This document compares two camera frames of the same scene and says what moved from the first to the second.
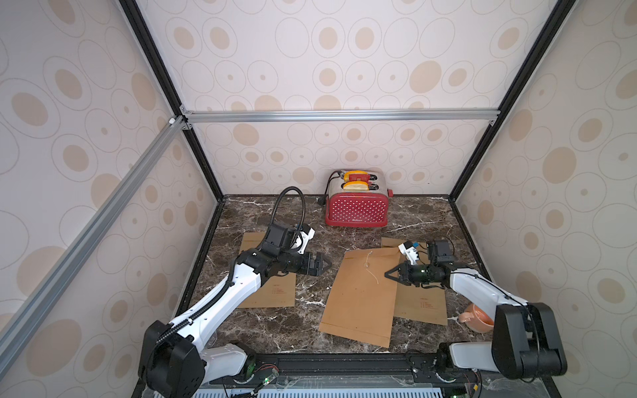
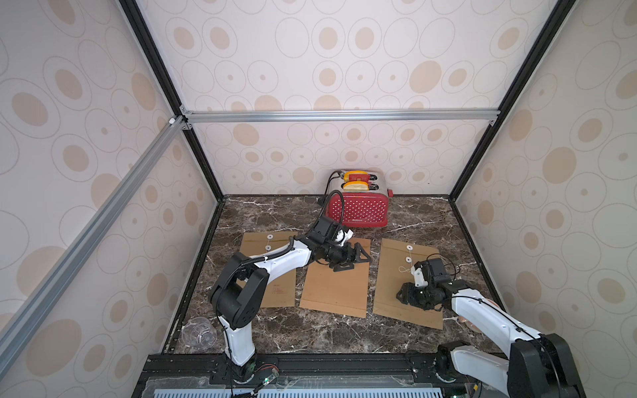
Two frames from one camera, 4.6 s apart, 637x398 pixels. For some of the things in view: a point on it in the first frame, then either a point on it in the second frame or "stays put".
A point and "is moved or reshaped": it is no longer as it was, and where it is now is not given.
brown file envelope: x=362 y=305 is moved or reshaped
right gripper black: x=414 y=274 -> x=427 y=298
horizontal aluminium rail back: x=265 y=115 stays put
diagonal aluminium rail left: x=16 y=330 stays put
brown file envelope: x=277 y=289 stays put
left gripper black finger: x=322 y=264 -> x=357 y=250
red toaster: x=357 y=198 stays put
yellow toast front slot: x=356 y=186 stays put
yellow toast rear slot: x=347 y=174 stays put
